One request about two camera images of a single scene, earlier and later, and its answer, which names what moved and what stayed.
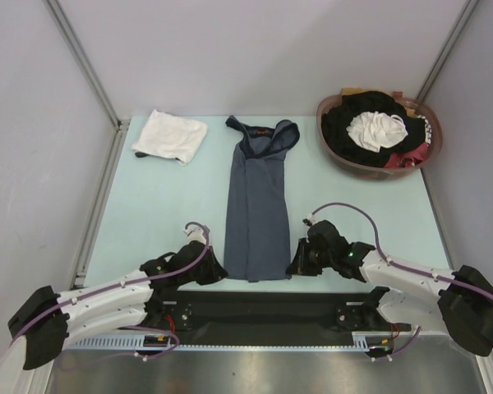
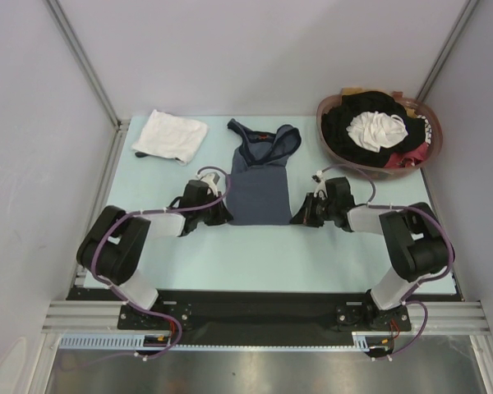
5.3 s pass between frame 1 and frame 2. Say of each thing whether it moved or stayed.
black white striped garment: stayed
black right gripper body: moved
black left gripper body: moved
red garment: stayed
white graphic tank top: stayed
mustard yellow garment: stayed
